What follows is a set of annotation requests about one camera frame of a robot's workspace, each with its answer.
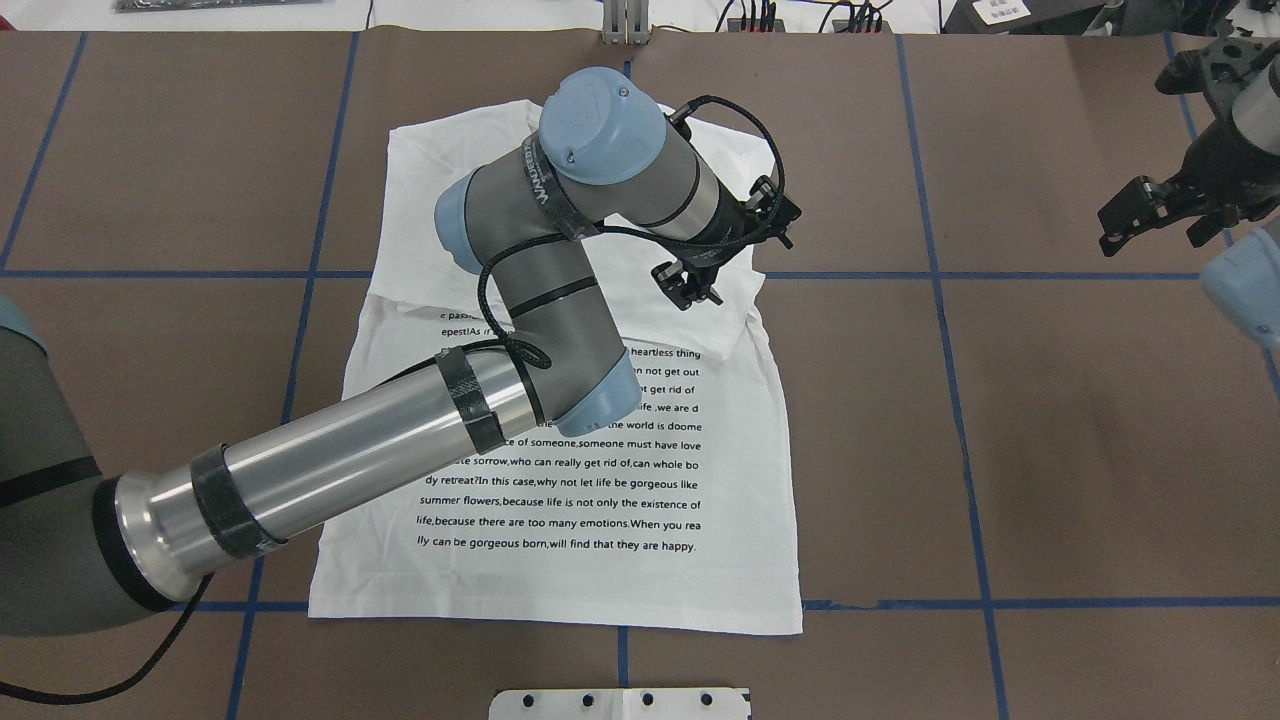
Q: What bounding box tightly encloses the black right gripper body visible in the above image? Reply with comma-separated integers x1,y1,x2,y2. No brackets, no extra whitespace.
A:
1097,120,1279,258

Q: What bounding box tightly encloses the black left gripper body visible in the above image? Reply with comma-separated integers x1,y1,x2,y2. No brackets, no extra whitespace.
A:
650,225,760,311

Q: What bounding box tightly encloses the white long sleeve printed shirt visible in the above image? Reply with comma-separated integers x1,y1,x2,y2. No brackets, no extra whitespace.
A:
308,100,803,635

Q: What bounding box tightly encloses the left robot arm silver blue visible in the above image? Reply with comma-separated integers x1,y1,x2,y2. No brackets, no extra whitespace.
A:
1,67,785,637

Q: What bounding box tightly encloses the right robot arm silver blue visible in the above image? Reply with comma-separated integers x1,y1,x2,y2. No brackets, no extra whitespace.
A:
1097,51,1279,348

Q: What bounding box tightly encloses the upper orange black connector box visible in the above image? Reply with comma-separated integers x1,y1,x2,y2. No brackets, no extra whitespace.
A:
716,1,786,35

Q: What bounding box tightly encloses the orange black connector box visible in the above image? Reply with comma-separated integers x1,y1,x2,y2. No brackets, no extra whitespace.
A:
716,1,786,35
817,1,893,35

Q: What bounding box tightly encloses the lower orange black connector box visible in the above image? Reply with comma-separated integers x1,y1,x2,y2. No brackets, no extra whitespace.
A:
817,1,893,35

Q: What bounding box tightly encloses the silver foil framed sheet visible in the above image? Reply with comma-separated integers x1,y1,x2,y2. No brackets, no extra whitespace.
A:
111,0,323,13

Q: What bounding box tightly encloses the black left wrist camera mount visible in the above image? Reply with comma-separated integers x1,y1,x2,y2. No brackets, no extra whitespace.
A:
742,176,803,250

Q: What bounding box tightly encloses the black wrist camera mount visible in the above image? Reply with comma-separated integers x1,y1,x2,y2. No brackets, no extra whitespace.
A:
742,176,803,250
1155,37,1279,108

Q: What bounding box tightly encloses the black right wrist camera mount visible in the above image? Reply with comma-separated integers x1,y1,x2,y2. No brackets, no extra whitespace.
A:
1155,37,1279,108

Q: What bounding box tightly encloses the aluminium frame post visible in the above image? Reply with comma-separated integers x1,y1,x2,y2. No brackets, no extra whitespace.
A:
602,0,652,47

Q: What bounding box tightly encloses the white camera post with base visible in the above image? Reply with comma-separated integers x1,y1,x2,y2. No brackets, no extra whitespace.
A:
488,687,753,719

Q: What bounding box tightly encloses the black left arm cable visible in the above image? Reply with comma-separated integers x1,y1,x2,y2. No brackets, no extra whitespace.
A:
0,95,786,706

